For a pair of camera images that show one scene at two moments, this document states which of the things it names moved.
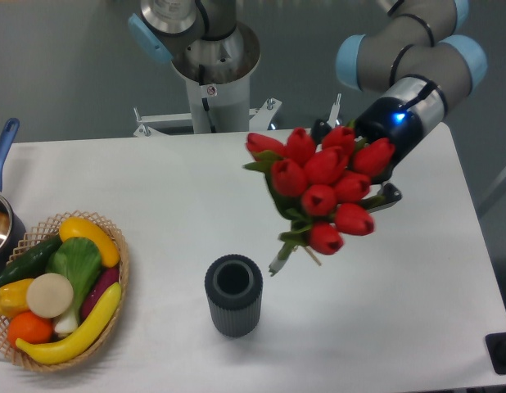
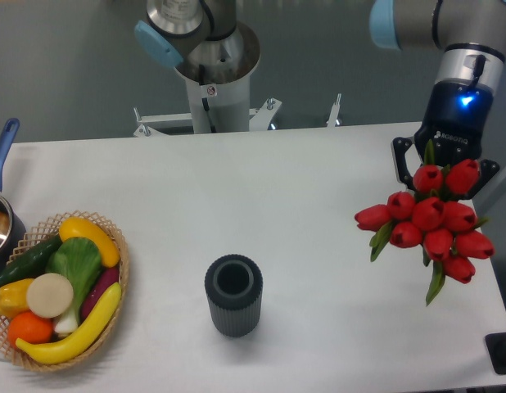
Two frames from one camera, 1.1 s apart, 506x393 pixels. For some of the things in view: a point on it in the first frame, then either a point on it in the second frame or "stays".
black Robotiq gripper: x=384 y=118 to x=457 y=115
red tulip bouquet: x=320 y=189 to x=434 y=218
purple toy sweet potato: x=107 y=278 stays
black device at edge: x=502 y=350 stays
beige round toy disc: x=49 y=295 stays
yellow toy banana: x=83 y=337 stays
